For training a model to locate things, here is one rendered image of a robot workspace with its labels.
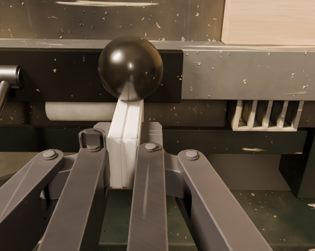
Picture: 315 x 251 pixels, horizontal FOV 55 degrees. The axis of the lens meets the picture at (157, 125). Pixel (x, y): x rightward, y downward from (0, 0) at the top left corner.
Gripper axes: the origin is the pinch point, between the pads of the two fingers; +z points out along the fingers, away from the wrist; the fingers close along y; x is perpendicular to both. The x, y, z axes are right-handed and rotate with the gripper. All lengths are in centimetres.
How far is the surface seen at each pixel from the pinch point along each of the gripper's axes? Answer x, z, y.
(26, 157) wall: -125, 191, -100
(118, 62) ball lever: 4.2, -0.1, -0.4
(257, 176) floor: -116, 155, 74
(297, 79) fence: -0.6, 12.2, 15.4
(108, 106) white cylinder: -4.1, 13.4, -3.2
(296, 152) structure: -14.4, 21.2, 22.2
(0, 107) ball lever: -1.9, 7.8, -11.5
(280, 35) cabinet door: 3.2, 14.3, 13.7
